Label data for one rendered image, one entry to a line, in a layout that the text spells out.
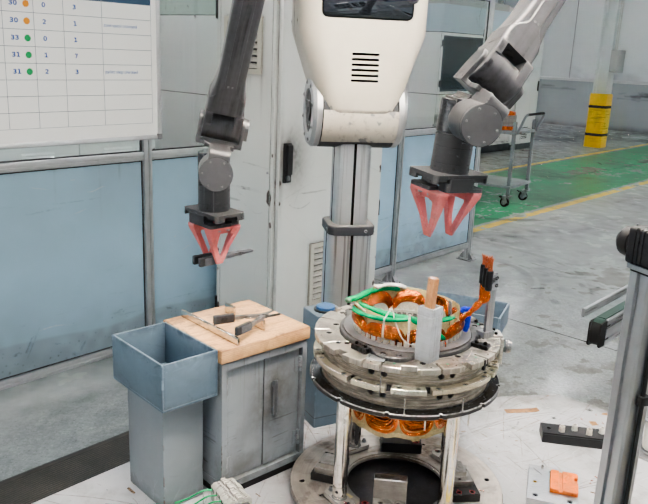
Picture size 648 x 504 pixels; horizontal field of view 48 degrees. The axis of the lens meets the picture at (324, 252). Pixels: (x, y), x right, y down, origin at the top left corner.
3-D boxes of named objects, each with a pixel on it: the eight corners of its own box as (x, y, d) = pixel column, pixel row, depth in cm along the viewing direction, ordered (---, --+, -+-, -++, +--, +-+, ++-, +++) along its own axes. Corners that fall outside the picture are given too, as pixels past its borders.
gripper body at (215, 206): (215, 227, 128) (215, 185, 126) (183, 215, 135) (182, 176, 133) (245, 222, 132) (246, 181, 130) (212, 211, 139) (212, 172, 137)
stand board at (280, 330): (221, 365, 124) (221, 352, 123) (162, 331, 137) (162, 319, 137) (310, 338, 137) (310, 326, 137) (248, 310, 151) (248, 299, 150)
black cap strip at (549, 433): (615, 450, 153) (617, 441, 153) (541, 442, 156) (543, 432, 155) (610, 439, 158) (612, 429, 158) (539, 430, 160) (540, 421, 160)
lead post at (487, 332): (494, 336, 127) (501, 272, 124) (483, 339, 126) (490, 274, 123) (486, 333, 129) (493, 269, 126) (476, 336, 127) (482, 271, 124)
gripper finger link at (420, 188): (466, 241, 110) (478, 179, 107) (429, 243, 106) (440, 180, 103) (437, 228, 115) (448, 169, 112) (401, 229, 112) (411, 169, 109)
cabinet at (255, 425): (221, 499, 131) (222, 364, 124) (166, 456, 144) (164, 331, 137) (303, 462, 144) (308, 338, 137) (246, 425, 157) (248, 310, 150)
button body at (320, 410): (342, 422, 161) (348, 313, 154) (313, 428, 157) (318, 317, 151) (327, 408, 166) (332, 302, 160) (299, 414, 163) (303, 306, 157)
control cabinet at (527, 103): (505, 151, 1279) (520, 6, 1216) (479, 148, 1312) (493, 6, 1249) (532, 147, 1352) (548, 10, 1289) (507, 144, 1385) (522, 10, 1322)
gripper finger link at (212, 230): (211, 270, 131) (210, 218, 128) (188, 260, 136) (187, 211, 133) (241, 263, 135) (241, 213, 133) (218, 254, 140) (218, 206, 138)
